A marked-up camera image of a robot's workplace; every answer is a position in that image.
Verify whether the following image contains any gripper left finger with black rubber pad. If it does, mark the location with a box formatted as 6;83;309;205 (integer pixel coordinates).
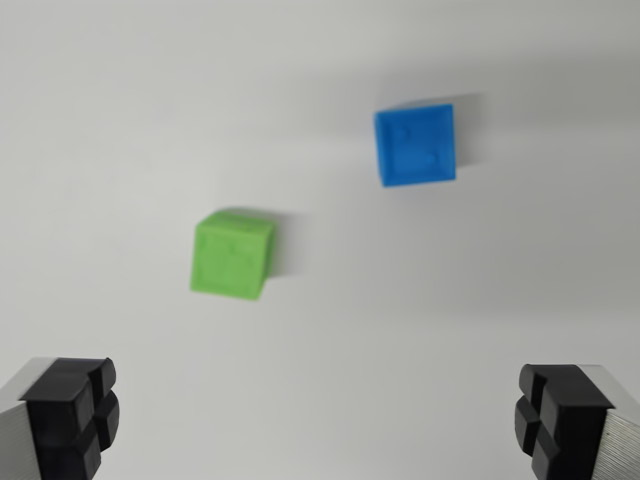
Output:
0;356;121;480

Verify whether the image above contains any gripper right finger with black rubber pad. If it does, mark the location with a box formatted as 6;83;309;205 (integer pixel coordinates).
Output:
513;363;640;480

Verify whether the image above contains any blue cube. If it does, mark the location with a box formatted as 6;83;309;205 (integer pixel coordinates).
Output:
374;103;458;188

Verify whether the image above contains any green cube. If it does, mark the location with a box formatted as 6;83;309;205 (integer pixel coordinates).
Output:
189;208;278;302

